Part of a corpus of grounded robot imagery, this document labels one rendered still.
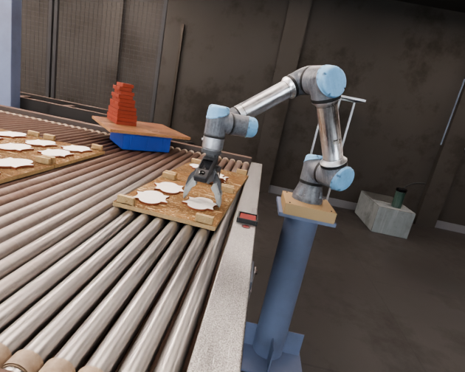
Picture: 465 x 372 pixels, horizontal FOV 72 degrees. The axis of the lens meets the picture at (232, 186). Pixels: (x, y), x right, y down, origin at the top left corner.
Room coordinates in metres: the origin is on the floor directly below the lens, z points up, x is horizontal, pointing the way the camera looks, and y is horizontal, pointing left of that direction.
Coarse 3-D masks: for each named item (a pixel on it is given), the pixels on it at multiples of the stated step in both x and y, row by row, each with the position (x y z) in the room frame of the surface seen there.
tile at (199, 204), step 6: (192, 198) 1.15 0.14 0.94; (198, 198) 1.16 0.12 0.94; (204, 198) 1.17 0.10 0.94; (192, 204) 1.07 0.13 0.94; (198, 204) 1.08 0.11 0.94; (204, 204) 1.10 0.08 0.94; (210, 204) 1.11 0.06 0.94; (216, 204) 1.13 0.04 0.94; (198, 210) 1.04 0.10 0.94; (204, 210) 1.06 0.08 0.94; (210, 210) 1.07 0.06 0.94
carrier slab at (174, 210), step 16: (160, 176) 1.38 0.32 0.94; (160, 192) 1.17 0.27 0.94; (192, 192) 1.24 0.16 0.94; (208, 192) 1.29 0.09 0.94; (128, 208) 0.97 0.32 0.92; (144, 208) 0.97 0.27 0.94; (160, 208) 1.00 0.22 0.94; (176, 208) 1.03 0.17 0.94; (224, 208) 1.13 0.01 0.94; (192, 224) 0.95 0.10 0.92; (208, 224) 0.94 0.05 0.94
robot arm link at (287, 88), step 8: (296, 72) 1.40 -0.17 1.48; (288, 80) 1.39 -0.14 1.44; (296, 80) 1.39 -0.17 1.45; (272, 88) 1.37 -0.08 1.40; (280, 88) 1.37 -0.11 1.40; (288, 88) 1.38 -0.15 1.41; (296, 88) 1.38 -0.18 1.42; (256, 96) 1.34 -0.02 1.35; (264, 96) 1.34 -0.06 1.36; (272, 96) 1.34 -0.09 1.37; (280, 96) 1.36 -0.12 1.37; (288, 96) 1.39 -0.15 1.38; (296, 96) 1.41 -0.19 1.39; (240, 104) 1.31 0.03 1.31; (248, 104) 1.30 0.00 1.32; (256, 104) 1.31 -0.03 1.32; (264, 104) 1.33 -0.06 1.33; (272, 104) 1.35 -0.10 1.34; (232, 112) 1.27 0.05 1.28; (240, 112) 1.28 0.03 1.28; (248, 112) 1.29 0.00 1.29; (256, 112) 1.32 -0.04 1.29
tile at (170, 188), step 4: (156, 184) 1.23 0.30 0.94; (160, 184) 1.24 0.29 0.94; (164, 184) 1.25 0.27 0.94; (168, 184) 1.26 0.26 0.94; (172, 184) 1.27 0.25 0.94; (156, 188) 1.18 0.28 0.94; (160, 188) 1.18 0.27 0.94; (164, 188) 1.19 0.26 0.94; (168, 188) 1.20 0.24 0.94; (172, 188) 1.21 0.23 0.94; (176, 188) 1.23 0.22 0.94; (180, 188) 1.24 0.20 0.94; (164, 192) 1.16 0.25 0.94; (168, 192) 1.16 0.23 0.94; (172, 192) 1.17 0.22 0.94; (176, 192) 1.18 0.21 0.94; (180, 192) 1.20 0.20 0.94
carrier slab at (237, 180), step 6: (180, 168) 1.60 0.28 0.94; (186, 168) 1.63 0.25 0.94; (180, 174) 1.48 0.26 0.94; (186, 174) 1.51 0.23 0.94; (222, 174) 1.66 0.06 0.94; (228, 174) 1.68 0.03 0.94; (234, 174) 1.71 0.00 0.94; (240, 174) 1.74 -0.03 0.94; (180, 180) 1.39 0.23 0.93; (186, 180) 1.40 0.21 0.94; (228, 180) 1.56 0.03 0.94; (234, 180) 1.58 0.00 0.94; (240, 180) 1.60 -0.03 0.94; (246, 180) 1.68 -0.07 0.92; (204, 186) 1.37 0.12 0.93; (210, 186) 1.39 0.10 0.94; (234, 186) 1.47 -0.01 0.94; (240, 186) 1.49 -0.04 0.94; (234, 192) 1.37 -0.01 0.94
